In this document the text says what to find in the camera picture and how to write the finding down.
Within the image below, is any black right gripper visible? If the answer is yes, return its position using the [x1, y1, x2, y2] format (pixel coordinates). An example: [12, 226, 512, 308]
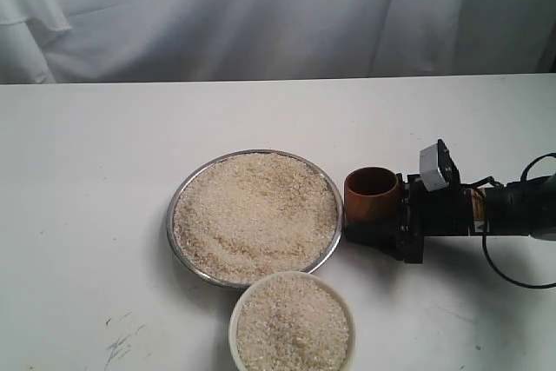
[343, 175, 475, 264]

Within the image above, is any brown wooden cup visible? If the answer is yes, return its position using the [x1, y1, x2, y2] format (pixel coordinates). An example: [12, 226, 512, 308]
[344, 167, 400, 223]

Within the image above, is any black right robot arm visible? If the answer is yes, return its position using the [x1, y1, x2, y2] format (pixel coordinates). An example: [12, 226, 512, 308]
[344, 175, 555, 264]

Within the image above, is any white ceramic rice bowl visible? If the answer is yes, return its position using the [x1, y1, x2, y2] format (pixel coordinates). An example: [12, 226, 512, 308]
[228, 271, 356, 370]

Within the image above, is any round steel rice plate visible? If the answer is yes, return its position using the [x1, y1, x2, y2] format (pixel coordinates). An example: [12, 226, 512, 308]
[165, 149, 343, 289]

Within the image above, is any white backdrop cloth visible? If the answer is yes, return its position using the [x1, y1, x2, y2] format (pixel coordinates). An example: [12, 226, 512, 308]
[1, 0, 555, 83]

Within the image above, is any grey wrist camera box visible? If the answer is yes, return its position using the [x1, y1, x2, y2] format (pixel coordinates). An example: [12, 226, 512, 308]
[419, 139, 460, 192]

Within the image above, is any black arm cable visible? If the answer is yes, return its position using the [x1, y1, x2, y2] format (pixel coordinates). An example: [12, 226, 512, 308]
[460, 152, 556, 289]

